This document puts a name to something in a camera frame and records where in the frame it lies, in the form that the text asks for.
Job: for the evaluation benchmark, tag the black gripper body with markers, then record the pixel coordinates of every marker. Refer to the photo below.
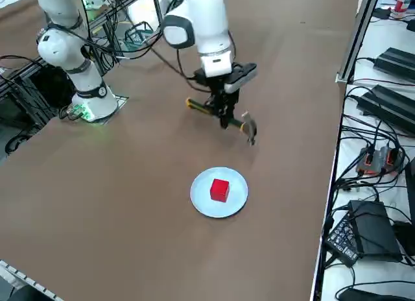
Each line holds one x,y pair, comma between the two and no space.
218,87

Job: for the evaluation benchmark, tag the green yellow claw hammer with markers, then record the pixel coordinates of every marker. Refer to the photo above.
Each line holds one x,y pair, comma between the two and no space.
250,126

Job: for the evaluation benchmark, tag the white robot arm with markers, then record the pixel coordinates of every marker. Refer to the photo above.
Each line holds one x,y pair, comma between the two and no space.
207,22

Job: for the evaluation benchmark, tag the red wooden cube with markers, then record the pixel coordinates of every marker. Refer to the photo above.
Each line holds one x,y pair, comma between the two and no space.
220,189

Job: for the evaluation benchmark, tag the pale blue round plate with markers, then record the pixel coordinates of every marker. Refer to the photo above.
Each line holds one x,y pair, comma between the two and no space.
207,203

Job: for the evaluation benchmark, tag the orange black power adapter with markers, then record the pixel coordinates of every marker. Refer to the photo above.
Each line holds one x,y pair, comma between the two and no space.
392,160
368,161

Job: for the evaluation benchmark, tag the black power brick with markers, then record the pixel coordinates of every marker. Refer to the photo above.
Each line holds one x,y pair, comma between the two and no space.
389,106
397,64

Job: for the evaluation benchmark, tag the black keypad with white keys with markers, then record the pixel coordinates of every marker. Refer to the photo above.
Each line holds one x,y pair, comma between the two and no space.
342,241

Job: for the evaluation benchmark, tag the black rectangular box device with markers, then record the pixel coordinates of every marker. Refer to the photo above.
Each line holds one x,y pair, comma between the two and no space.
373,229

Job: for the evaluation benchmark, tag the red white blue can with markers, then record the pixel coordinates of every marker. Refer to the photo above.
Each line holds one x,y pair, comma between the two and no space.
401,4

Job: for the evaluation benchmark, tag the black flat device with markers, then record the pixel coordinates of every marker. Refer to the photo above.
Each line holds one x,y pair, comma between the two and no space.
373,296

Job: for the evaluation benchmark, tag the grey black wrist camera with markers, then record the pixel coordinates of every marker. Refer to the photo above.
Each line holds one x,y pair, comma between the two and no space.
243,75

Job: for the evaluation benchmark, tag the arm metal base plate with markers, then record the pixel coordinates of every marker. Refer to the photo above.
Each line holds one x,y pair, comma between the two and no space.
120,101

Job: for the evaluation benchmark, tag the silver aluminium frame profile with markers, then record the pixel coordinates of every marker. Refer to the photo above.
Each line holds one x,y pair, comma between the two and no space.
356,38

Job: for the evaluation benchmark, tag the silver perforated metal rail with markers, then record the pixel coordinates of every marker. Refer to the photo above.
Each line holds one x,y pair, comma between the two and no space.
19,276

